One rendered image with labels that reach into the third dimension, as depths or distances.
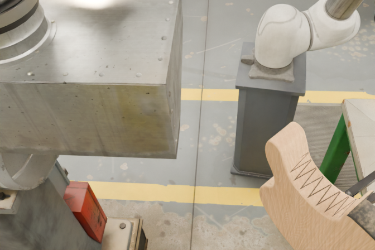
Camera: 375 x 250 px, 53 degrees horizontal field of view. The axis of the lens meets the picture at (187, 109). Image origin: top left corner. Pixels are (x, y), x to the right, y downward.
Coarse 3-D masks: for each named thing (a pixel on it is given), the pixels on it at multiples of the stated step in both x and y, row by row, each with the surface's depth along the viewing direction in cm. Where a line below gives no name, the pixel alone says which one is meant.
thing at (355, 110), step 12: (348, 108) 111; (360, 108) 110; (372, 108) 110; (348, 120) 108; (360, 120) 108; (372, 120) 107; (348, 132) 108; (360, 132) 105; (372, 132) 105; (360, 144) 103; (372, 144) 102; (360, 156) 100; (372, 156) 100; (360, 168) 98; (372, 168) 98; (360, 192) 101
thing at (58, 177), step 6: (54, 168) 119; (60, 168) 123; (54, 174) 120; (60, 174) 124; (66, 174) 127; (54, 180) 120; (60, 180) 124; (66, 180) 128; (60, 186) 124; (60, 192) 124
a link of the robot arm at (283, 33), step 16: (272, 16) 135; (288, 16) 134; (304, 16) 140; (272, 32) 136; (288, 32) 135; (304, 32) 138; (256, 48) 147; (272, 48) 140; (288, 48) 140; (304, 48) 142; (272, 64) 146; (288, 64) 148
